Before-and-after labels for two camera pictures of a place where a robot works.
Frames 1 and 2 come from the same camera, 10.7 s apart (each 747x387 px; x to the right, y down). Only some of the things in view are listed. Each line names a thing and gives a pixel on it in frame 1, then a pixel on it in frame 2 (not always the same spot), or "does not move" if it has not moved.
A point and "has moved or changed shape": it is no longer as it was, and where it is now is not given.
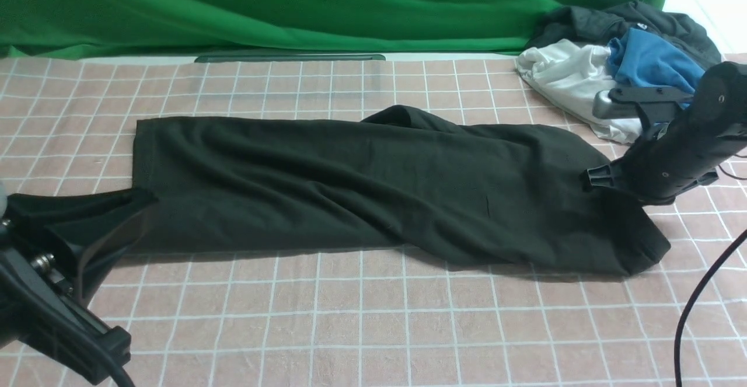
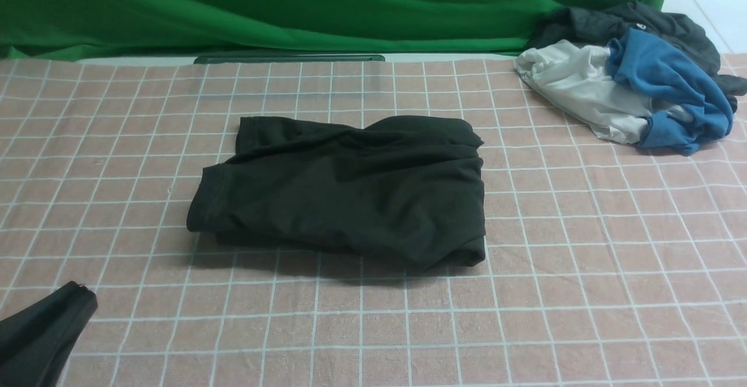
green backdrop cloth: (56, 12) does not move
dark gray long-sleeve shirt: (400, 180) has moved or changed shape
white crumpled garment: (568, 76) does not move
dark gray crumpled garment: (596, 24) does not move
